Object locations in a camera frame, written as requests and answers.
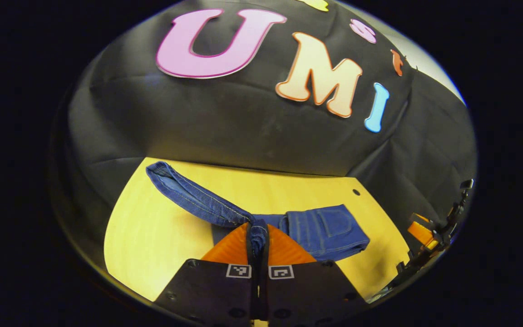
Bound black backdrop cloth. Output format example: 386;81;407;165
50;0;478;273

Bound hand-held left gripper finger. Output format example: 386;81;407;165
261;223;366;327
155;223;258;327

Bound blue denim jeans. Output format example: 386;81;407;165
146;161;371;262

